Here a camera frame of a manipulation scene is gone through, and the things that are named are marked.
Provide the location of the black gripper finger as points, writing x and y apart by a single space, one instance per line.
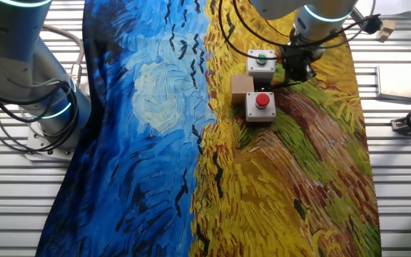
307 75
293 76

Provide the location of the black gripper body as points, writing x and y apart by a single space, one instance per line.
298 59

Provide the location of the thin black clock hand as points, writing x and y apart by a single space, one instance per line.
280 85

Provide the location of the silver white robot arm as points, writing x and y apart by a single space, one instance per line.
13 53

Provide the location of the black clock base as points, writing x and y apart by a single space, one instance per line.
262 85

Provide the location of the green push button box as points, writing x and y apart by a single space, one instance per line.
260 66

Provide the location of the red push button box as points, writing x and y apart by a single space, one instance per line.
260 107

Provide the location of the flat grey metal plate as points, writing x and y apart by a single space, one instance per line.
398 82

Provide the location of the small wooden block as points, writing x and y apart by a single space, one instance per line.
386 30

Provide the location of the painted wheatfield print cloth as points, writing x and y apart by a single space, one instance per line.
155 160

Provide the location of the wrist camera with grey bracket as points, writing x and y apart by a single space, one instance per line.
371 25

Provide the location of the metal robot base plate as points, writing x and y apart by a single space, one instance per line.
36 146

